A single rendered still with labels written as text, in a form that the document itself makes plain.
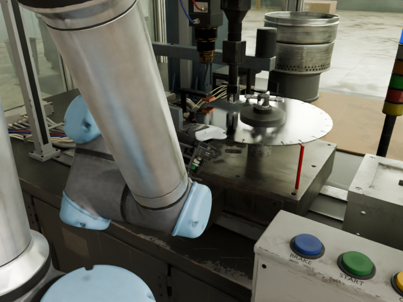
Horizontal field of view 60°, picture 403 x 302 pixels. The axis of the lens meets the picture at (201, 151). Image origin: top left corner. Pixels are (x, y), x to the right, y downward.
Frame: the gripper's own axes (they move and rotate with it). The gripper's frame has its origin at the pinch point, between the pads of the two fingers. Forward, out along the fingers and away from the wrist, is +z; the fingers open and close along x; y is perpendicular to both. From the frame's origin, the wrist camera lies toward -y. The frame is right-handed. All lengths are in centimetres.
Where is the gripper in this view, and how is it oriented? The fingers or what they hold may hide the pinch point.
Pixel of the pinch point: (208, 161)
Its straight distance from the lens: 78.9
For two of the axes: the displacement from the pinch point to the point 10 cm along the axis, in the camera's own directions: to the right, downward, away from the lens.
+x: 4.0, -9.2, -0.3
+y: 7.0, 3.2, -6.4
